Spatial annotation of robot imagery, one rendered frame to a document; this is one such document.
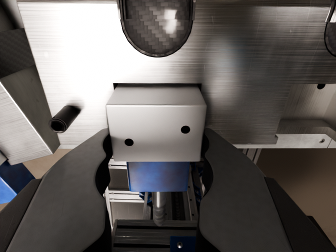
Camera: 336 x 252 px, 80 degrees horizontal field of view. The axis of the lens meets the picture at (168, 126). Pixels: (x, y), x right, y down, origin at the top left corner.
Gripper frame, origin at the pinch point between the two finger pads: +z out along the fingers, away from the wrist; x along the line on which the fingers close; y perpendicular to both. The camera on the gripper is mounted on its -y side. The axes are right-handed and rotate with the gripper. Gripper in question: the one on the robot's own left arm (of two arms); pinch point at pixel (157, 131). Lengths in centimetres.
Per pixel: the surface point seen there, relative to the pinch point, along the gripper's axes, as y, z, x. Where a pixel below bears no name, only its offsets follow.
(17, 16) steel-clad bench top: -5.6, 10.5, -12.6
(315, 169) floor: 86, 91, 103
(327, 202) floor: 119, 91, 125
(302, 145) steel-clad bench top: 8.6, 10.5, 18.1
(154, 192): 6.3, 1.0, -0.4
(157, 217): 9.6, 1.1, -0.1
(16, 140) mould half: 4.0, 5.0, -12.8
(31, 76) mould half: -0.7, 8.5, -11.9
